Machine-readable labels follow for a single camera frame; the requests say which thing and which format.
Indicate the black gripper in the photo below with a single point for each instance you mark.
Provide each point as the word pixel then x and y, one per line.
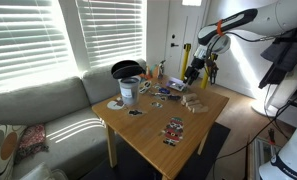
pixel 196 65

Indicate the wooden table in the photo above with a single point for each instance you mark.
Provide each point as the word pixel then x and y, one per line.
pixel 144 132

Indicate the yellow stanchion post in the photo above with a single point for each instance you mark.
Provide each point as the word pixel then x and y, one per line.
pixel 187 48

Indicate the round patterned cushion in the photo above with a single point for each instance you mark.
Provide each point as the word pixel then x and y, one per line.
pixel 10 136

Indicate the black hat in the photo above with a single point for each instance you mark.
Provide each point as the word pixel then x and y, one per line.
pixel 126 68

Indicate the red patterned cloth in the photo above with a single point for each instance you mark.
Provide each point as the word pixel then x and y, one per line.
pixel 32 142

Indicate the row of wooden blocks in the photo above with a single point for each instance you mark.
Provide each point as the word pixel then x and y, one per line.
pixel 193 104

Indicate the blue small toy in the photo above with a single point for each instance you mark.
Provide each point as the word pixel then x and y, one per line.
pixel 164 91

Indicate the grey fabric sofa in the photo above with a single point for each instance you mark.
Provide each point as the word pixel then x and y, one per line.
pixel 75 135

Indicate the black small toy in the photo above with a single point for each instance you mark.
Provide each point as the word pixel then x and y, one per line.
pixel 174 97

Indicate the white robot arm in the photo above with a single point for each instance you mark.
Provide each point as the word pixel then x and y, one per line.
pixel 277 20

